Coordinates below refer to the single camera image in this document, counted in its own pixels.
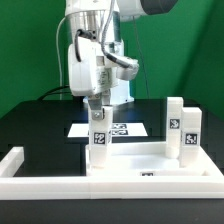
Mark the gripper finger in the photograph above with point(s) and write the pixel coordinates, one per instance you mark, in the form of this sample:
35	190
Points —
96	105

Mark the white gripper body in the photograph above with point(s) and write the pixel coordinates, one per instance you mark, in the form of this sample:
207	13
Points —
89	73

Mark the white desk top tray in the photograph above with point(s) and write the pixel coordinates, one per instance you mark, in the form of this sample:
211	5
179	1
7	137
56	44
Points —
149	159

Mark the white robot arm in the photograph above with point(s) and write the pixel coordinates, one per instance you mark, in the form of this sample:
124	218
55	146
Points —
99	21

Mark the sheet with fiducial markers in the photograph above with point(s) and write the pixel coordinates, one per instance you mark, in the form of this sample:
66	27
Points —
118	129

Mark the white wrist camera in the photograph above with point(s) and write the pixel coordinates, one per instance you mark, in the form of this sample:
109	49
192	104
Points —
127	68

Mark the white U-shaped frame fence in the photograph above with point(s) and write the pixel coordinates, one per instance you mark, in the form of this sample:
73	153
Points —
13	187

